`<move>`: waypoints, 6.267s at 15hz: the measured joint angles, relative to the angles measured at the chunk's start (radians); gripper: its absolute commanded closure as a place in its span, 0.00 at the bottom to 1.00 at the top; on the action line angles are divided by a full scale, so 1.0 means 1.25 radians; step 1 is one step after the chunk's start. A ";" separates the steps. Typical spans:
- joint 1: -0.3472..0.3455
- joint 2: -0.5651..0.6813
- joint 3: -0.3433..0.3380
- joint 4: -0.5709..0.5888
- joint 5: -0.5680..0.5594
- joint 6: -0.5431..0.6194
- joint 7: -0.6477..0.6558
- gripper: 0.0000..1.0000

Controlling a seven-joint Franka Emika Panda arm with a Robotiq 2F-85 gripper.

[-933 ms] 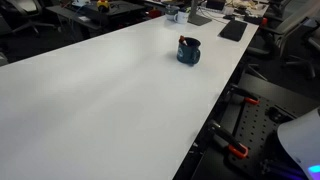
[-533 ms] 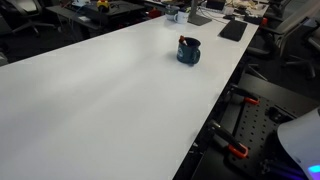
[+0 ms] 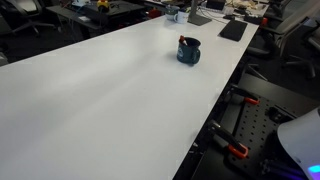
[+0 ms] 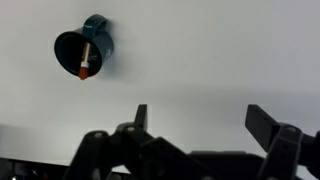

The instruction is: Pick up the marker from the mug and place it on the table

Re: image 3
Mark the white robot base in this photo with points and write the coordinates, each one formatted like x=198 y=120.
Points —
x=301 y=140

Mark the dark teal enamel mug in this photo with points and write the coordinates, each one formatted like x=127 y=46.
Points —
x=186 y=55

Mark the white mug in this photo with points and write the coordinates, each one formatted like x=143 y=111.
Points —
x=182 y=17

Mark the grey-teal mug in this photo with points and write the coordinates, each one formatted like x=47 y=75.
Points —
x=170 y=12

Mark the small red object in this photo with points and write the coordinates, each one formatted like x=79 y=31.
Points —
x=154 y=13

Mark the grey monitor stand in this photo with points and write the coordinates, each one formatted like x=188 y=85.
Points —
x=198 y=20

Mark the black desk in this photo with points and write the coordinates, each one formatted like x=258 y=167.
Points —
x=120 y=8

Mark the black flat pad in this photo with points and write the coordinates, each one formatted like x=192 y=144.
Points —
x=233 y=30

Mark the black device box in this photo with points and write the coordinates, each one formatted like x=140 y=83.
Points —
x=215 y=4

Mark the yellow and red object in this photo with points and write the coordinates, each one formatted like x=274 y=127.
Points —
x=103 y=5

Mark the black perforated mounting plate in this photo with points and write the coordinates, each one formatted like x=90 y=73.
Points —
x=256 y=128

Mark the small black box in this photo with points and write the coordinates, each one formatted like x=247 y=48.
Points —
x=253 y=19

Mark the black and grey office chair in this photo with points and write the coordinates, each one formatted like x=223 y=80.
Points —
x=293 y=20

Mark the black bracket on plate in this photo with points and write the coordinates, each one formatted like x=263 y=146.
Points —
x=278 y=115

